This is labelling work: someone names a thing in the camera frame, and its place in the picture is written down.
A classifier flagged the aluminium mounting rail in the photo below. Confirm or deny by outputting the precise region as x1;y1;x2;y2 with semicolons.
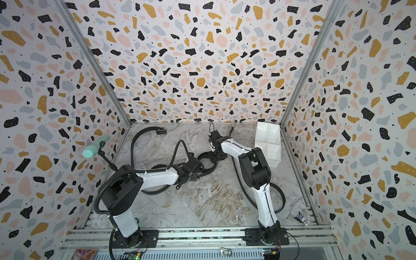
60;225;339;252

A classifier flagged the black belt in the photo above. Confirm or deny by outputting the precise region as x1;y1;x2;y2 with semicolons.
197;151;217;178
231;157;286;213
129;126;174;196

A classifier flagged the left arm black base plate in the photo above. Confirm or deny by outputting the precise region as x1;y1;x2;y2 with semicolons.
110;229;159;249

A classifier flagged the pink printed card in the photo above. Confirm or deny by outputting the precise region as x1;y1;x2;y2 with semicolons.
71;249;97;260

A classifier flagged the small crumpled wrapper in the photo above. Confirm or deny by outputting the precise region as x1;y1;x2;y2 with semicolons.
294;211;310;226

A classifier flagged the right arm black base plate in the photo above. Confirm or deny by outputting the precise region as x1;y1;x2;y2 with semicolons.
243;227;289;247

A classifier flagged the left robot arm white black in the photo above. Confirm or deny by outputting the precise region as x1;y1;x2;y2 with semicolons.
94;140;205;243

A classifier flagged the white storage roll organizer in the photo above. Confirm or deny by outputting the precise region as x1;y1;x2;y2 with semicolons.
255;122;282;168

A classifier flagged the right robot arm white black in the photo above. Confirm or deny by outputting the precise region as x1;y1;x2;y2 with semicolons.
209;130;284;245

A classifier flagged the green microphone on black stand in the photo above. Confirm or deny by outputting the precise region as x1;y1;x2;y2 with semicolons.
82;135;118;172

